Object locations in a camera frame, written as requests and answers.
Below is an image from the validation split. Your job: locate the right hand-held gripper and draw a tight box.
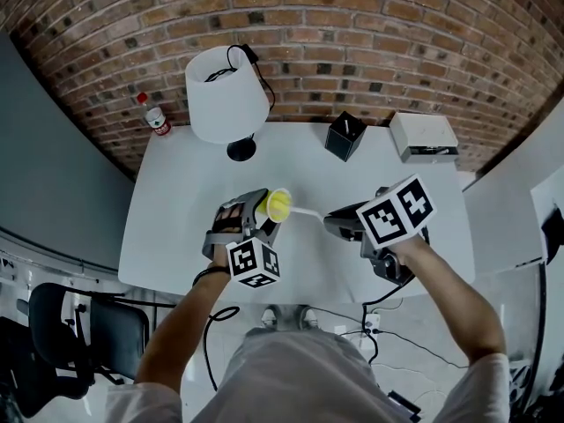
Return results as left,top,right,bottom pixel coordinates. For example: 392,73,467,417
323,173,438,287

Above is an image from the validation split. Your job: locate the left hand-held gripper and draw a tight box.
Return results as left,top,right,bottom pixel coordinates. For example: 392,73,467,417
201,187,284,289

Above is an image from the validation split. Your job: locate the yellow paper cup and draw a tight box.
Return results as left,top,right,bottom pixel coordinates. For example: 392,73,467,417
259,187,293,223

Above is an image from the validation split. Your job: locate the yellow sponge brush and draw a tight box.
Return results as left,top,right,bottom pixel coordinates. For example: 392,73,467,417
268,191,327,222

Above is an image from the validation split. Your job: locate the person's right forearm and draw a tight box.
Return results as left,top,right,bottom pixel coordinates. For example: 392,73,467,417
391,229,507,365

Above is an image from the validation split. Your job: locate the person's left forearm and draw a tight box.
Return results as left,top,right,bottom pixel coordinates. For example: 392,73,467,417
134,260,230,394

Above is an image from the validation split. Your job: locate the person's left hand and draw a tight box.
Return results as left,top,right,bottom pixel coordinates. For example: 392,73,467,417
213,201,246,237

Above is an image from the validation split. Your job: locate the black wristband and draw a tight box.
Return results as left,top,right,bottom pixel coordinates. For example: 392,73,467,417
192,264,230,286

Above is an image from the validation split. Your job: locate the black square pen holder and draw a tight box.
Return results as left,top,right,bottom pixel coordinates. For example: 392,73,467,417
324,111,367,163

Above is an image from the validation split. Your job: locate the person's right shoe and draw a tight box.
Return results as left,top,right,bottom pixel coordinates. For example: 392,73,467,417
299,305,319,330

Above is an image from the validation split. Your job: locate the white power strip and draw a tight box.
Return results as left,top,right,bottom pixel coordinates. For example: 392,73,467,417
361,313,382,350

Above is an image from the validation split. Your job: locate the white flat box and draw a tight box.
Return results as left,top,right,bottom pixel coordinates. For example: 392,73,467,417
388,111,460,165

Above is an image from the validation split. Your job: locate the white shade table lamp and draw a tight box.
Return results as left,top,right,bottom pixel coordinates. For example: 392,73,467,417
184,44,269,163

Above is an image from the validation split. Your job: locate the clear bottle with red label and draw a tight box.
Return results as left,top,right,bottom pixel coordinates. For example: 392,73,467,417
135,92,173,138

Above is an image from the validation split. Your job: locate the person's white shirt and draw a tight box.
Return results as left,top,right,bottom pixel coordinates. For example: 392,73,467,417
103,328,512,423

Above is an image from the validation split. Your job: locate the black folding chair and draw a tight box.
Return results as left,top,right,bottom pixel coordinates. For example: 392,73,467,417
65,288,177,385

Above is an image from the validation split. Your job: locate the black waist device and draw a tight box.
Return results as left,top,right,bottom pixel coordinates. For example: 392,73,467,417
386,390,423,419

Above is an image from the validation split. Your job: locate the white shelf unit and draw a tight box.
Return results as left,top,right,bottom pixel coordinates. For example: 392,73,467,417
531,178,564,263

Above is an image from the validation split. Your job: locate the black cap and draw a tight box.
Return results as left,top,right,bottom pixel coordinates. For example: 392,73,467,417
539,207,564,266

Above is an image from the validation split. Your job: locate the grey cabinet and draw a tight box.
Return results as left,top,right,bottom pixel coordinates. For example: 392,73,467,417
0,33,136,277

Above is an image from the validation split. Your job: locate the black office chair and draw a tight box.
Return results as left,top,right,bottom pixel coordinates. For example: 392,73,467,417
0,282,96,418

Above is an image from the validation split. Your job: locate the heap of black equipment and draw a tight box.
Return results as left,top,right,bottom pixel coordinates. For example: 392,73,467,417
508,354,564,423

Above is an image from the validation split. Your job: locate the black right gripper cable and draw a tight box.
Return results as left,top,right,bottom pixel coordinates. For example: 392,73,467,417
361,279,418,365

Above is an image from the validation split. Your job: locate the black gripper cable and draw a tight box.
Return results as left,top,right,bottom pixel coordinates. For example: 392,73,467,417
201,305,241,392
361,279,418,365

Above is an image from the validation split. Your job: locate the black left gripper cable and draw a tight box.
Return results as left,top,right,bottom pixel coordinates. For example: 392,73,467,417
201,305,241,392

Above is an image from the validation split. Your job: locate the black floor cable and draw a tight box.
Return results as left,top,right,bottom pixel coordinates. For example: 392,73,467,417
308,305,471,369

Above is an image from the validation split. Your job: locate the black lamp cable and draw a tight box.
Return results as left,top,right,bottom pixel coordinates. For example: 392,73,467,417
205,43,277,125

